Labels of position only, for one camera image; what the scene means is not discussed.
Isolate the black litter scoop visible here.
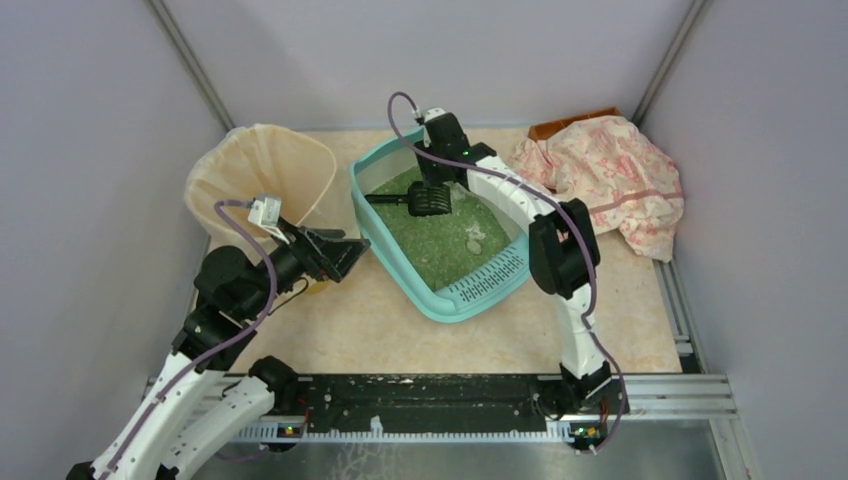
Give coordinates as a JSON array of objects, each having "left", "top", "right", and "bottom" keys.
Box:
[{"left": 365, "top": 181, "right": 452, "bottom": 217}]

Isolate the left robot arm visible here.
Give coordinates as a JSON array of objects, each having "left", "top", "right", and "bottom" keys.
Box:
[{"left": 67, "top": 219, "right": 370, "bottom": 479}]

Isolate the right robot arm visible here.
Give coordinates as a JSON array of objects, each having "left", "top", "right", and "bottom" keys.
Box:
[{"left": 415, "top": 108, "right": 612, "bottom": 415}]

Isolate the brown wooden box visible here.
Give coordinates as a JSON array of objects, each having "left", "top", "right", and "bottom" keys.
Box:
[{"left": 527, "top": 107, "right": 621, "bottom": 141}]

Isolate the teal litter box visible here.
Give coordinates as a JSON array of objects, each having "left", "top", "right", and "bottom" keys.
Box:
[{"left": 348, "top": 137, "right": 530, "bottom": 323}]

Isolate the green litter clump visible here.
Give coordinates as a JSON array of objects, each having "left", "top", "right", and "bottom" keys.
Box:
[{"left": 466, "top": 240, "right": 482, "bottom": 255}]

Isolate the bin with beige bag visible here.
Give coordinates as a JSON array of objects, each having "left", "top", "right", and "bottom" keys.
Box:
[{"left": 184, "top": 124, "right": 360, "bottom": 262}]

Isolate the pink patterned cloth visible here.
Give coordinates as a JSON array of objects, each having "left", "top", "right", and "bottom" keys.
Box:
[{"left": 506, "top": 115, "right": 684, "bottom": 263}]

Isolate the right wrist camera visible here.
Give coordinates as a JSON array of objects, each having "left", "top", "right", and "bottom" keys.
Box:
[{"left": 414, "top": 107, "right": 446, "bottom": 149}]

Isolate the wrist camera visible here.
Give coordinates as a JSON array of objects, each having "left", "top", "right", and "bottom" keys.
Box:
[
  {"left": 248, "top": 194, "right": 290, "bottom": 244},
  {"left": 414, "top": 107, "right": 446, "bottom": 149}
]

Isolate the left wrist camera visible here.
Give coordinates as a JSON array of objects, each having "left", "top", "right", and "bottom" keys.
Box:
[{"left": 248, "top": 194, "right": 290, "bottom": 244}]

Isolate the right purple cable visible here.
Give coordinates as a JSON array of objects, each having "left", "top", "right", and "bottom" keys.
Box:
[{"left": 386, "top": 91, "right": 628, "bottom": 456}]

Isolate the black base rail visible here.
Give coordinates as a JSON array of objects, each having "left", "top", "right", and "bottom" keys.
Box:
[{"left": 233, "top": 374, "right": 737, "bottom": 446}]

